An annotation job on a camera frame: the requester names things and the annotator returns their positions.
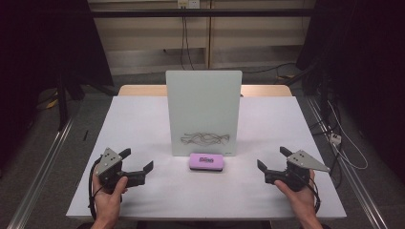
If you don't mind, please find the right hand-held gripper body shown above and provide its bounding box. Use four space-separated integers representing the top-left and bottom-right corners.
264 150 331 193

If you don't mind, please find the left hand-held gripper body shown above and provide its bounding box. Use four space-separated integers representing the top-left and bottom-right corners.
94 147 147 195

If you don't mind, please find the purple whiteboard eraser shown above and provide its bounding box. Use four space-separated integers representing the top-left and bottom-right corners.
188 153 224 173

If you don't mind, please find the small frosted glass whiteboard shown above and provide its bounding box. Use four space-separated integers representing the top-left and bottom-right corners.
165 70 244 157

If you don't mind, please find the person's left hand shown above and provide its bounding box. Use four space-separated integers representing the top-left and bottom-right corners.
91 173 129 223

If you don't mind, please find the person's right hand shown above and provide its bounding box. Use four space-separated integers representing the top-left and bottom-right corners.
274 169 320 221

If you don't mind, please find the black metal stand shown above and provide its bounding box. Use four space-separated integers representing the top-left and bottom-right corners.
54 72 86 132

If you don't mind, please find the dark curtain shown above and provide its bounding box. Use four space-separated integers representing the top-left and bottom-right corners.
0 0 115 170
295 0 405 184

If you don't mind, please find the black horizontal bar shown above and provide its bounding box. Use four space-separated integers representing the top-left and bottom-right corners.
90 8 315 19

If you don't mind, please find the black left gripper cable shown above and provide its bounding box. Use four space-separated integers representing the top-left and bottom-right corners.
88 157 103 221

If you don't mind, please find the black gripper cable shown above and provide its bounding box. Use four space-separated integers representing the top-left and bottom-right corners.
88 157 103 221
306 177 322 215

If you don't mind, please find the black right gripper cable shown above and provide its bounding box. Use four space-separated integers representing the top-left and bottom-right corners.
306 177 322 215

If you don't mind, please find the metal floor rail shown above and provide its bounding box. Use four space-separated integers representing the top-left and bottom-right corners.
6 116 76 229
305 95 389 229

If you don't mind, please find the white floor cable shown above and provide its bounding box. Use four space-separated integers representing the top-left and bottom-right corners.
327 100 370 171

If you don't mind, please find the black floor cable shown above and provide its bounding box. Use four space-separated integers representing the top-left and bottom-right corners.
243 62 298 75

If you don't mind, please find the black hanging cable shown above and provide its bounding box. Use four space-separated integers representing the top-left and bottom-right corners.
180 15 186 72
184 15 196 72

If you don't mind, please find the white wall outlet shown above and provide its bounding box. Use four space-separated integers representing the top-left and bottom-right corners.
177 0 201 10

